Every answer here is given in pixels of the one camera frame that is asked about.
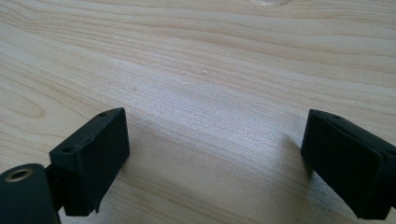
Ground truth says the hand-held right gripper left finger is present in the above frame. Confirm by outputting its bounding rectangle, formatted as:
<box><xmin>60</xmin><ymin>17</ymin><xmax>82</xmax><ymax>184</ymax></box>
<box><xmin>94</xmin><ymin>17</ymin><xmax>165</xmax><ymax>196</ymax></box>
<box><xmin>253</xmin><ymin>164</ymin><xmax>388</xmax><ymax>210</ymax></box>
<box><xmin>45</xmin><ymin>106</ymin><xmax>131</xmax><ymax>217</ymax></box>

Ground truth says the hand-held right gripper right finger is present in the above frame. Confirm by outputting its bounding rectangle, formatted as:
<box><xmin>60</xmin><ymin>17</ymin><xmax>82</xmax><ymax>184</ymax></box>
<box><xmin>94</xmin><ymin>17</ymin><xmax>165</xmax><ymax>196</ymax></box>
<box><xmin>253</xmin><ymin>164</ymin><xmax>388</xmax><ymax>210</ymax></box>
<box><xmin>300</xmin><ymin>108</ymin><xmax>396</xmax><ymax>221</ymax></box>

